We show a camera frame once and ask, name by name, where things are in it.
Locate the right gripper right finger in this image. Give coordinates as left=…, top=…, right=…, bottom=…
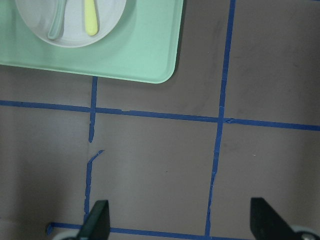
left=250, top=197, right=299, bottom=240

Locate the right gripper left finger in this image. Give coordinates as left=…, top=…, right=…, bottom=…
left=78, top=200, right=111, bottom=240

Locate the yellow plastic fork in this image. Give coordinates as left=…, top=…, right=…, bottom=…
left=84, top=0, right=98, bottom=36

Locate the white round plate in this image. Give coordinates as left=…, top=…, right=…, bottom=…
left=15, top=0, right=127, bottom=48

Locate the light green tray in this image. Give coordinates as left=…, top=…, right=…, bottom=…
left=0, top=0, right=184, bottom=84

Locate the grey-green spoon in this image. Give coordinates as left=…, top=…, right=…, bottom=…
left=47, top=0, right=67, bottom=41

